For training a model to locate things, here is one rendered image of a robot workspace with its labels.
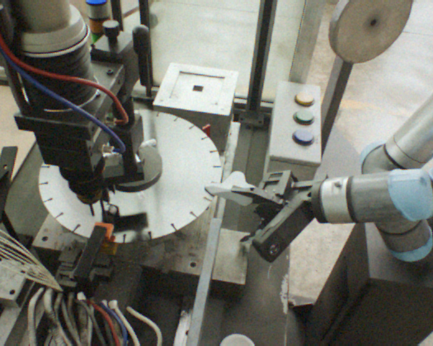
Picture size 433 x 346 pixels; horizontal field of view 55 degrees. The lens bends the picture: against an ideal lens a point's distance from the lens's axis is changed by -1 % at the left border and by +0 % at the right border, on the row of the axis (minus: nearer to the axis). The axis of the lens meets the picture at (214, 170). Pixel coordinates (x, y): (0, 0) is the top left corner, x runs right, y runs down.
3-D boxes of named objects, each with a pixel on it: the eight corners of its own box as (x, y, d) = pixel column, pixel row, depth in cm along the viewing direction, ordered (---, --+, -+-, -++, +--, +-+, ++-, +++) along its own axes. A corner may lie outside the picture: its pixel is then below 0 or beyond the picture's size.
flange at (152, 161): (88, 169, 77) (86, 159, 75) (132, 137, 83) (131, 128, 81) (131, 199, 73) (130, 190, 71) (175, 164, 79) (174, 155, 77)
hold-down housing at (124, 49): (121, 132, 66) (103, 9, 51) (149, 140, 66) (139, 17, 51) (104, 155, 62) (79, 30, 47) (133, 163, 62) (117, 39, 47)
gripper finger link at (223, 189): (214, 170, 78) (261, 186, 77) (202, 192, 75) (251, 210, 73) (215, 158, 76) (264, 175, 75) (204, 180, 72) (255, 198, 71)
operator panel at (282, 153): (269, 123, 119) (277, 79, 108) (308, 129, 119) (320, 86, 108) (260, 199, 100) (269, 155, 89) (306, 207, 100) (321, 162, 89)
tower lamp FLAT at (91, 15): (91, 7, 88) (90, -7, 86) (112, 11, 88) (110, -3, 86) (84, 18, 85) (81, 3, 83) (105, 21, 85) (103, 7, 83)
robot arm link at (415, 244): (421, 205, 77) (407, 170, 70) (442, 259, 69) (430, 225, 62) (378, 218, 80) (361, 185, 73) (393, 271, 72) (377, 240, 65)
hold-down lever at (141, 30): (107, 19, 51) (96, 25, 49) (153, 21, 49) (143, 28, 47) (119, 80, 56) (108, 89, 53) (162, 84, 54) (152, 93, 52)
